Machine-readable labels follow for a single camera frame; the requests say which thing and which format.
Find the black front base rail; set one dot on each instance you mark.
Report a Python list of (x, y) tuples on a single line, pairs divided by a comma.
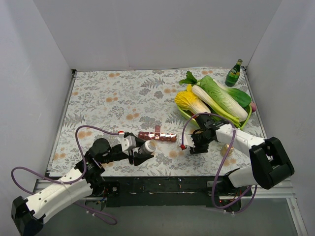
[(154, 191)]

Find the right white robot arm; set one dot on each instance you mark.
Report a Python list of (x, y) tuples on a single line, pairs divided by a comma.
[(270, 163)]

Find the green glass bottle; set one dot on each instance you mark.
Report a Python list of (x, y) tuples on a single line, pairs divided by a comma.
[(234, 74)]

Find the green bok choy toy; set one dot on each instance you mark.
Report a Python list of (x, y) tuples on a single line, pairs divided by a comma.
[(242, 98)]

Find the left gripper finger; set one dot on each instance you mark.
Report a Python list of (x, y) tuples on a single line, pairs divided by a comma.
[(137, 142), (138, 159)]

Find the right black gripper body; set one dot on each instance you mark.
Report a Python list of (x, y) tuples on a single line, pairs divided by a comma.
[(200, 140)]

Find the yellow napa cabbage toy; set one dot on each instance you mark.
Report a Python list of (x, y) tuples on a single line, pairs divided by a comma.
[(187, 100)]

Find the red weekly pill organizer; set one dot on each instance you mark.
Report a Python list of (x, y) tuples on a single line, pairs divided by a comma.
[(157, 135)]

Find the white pill bottle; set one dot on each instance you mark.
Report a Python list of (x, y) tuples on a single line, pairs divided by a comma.
[(148, 147)]

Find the floral patterned table mat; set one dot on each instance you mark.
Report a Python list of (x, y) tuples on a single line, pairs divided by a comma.
[(104, 102)]

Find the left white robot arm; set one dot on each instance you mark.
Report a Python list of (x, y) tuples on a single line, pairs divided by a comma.
[(85, 179)]

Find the small orange-lid jar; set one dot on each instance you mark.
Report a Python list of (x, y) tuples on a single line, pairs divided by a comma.
[(224, 150)]

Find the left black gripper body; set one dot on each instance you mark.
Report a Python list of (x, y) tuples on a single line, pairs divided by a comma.
[(132, 155)]

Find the pink radish toy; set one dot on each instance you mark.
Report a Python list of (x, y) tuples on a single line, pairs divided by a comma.
[(253, 106)]

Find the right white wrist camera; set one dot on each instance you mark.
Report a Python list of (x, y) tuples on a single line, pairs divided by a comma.
[(185, 141)]

